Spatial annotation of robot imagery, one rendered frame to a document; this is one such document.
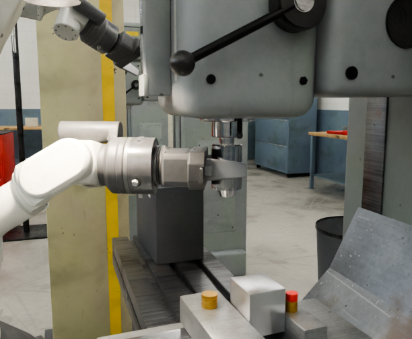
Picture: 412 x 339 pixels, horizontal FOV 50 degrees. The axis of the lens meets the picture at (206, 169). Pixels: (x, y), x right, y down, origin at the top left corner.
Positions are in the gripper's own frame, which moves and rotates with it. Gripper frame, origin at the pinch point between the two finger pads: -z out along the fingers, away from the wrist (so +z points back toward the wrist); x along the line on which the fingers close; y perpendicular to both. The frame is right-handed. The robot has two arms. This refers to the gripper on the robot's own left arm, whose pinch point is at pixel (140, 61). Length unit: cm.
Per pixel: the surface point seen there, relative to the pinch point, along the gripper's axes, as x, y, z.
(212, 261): 17, -56, -22
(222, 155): 52, -53, 13
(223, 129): 53, -50, 15
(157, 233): 12, -53, -8
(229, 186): 51, -56, 10
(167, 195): 16.0, -44.5, -5.4
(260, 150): -411, 350, -544
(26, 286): -236, -32, -85
